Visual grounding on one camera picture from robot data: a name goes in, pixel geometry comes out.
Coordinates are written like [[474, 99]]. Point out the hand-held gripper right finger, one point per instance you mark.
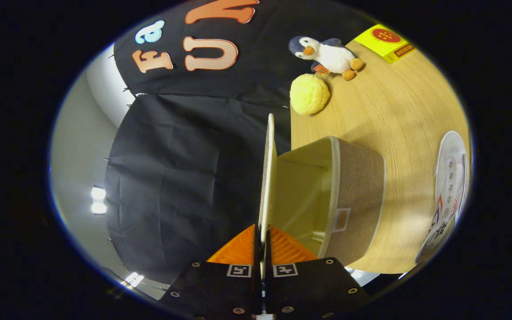
[[309, 289]]

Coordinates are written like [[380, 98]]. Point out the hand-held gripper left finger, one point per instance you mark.
[[220, 289]]

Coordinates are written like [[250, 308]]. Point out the beige fabric storage box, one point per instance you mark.
[[358, 191]]

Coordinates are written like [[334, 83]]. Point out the white canvas shoe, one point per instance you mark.
[[451, 178]]

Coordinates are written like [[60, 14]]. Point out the ceiling light panel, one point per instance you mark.
[[134, 279], [98, 200]]

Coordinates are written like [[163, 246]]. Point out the yellow bun toy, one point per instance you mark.
[[309, 94]]

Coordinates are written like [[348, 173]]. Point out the penguin plush toy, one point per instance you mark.
[[331, 55]]

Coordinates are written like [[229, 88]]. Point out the yellow book with red circle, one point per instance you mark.
[[382, 40]]

